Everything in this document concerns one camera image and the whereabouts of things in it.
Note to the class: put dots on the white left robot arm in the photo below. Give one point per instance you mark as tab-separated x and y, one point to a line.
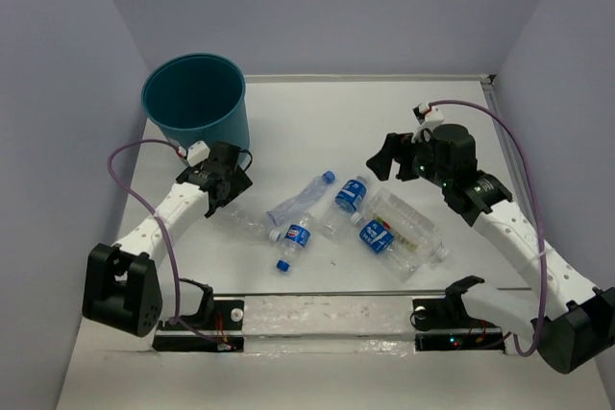
134	283

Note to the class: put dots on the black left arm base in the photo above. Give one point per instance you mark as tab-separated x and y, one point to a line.
216	326

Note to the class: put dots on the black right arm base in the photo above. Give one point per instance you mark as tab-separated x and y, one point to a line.
443	324

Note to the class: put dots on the large clear ribbed bottle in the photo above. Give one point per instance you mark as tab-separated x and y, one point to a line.
417	233

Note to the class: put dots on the teal plastic bin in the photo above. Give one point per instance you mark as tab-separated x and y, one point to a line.
198	97

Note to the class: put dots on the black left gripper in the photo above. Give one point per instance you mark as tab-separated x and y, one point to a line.
237	182

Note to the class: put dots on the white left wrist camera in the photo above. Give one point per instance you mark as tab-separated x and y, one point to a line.
194	154

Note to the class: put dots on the crushed clear bottle blue cap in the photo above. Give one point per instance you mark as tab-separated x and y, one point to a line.
291	208

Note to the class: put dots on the blue label bottle white cap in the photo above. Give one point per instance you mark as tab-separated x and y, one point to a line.
386	247

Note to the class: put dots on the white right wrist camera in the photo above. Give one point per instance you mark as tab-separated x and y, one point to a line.
428	118

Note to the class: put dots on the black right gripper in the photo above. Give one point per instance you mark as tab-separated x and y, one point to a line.
399	145

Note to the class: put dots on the Pepsi label small bottle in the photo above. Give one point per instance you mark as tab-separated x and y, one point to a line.
298	230

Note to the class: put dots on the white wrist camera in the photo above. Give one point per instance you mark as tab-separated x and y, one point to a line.
428	118
194	154

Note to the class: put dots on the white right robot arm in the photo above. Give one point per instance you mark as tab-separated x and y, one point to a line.
572	319

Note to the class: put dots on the clear label-less bottle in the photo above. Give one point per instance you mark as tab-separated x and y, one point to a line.
244	224

